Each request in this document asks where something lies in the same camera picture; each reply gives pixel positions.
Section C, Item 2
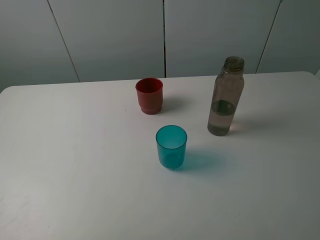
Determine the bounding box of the red plastic cup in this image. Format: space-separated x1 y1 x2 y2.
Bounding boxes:
135 78 163 115

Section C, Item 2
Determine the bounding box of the teal translucent plastic cup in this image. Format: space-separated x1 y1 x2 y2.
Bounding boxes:
155 125 188 170

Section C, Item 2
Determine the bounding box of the smoky translucent water bottle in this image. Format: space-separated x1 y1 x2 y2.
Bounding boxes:
207 56 245 137

